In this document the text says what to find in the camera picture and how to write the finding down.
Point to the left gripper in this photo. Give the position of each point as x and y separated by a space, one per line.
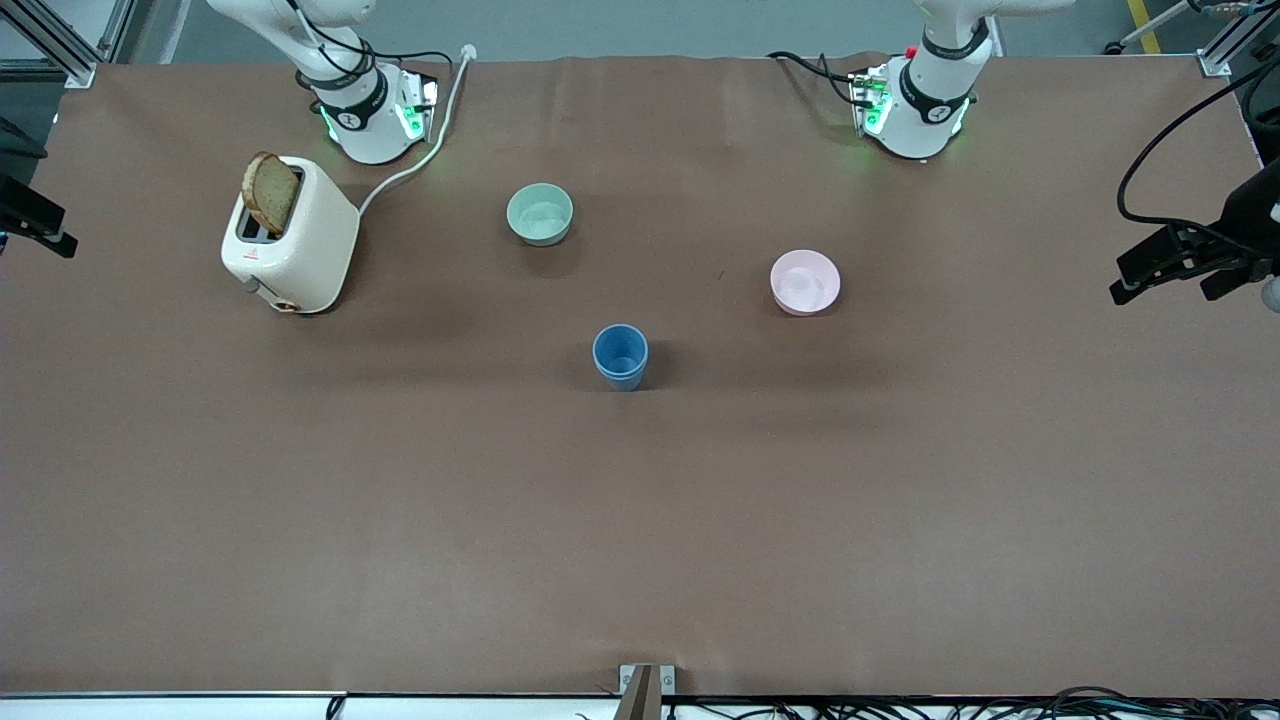
1252 215

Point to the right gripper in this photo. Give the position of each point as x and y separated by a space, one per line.
22 213

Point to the blue plastic cup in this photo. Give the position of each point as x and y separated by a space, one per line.
620 350
622 384

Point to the brown bread slice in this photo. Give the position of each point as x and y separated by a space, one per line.
272 193

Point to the grey metal stand leg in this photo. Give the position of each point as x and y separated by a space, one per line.
1150 25

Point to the cream white toaster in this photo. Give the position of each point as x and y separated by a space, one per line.
310 250

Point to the pink bowl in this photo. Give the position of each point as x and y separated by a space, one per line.
805 282

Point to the mint green bowl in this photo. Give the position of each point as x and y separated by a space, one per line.
540 215

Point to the brown table cover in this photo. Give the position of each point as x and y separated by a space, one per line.
640 500

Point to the aluminium frame profile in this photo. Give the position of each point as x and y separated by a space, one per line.
70 55
1232 45

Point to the grey metal bracket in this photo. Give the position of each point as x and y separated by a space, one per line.
646 690

